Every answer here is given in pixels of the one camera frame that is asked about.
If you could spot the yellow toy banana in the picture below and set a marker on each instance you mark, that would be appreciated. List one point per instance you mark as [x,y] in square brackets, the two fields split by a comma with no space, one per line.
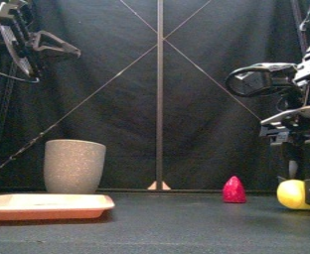
[291,195]

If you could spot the pink plastic plate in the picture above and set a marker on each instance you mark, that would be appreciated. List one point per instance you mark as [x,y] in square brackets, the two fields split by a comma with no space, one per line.
[42,205]

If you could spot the red toy strawberry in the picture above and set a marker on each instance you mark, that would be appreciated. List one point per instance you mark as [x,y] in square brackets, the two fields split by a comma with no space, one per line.
[234,191]

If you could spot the grey speckled cup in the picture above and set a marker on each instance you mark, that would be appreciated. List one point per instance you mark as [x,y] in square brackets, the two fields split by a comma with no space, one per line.
[73,165]

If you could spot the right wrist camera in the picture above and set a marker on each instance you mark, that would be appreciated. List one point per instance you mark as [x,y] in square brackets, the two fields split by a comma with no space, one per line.
[259,79]

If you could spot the vertical metal frame post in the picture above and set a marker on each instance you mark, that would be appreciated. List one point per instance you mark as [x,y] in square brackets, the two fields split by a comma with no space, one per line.
[159,96]

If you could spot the post foot bracket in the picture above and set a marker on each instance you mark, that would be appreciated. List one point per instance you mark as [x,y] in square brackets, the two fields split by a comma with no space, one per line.
[159,186]

